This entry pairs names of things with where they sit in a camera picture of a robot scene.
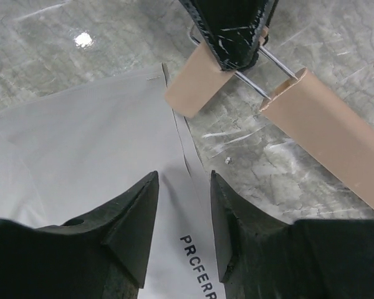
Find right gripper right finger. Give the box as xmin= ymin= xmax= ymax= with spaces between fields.
xmin=210 ymin=172 xmax=374 ymax=298

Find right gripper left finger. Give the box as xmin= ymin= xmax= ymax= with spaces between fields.
xmin=0 ymin=171 xmax=159 ymax=298

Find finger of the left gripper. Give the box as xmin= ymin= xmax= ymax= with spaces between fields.
xmin=180 ymin=0 xmax=278 ymax=71

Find wooden clip hanger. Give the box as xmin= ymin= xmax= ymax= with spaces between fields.
xmin=165 ymin=42 xmax=374 ymax=210

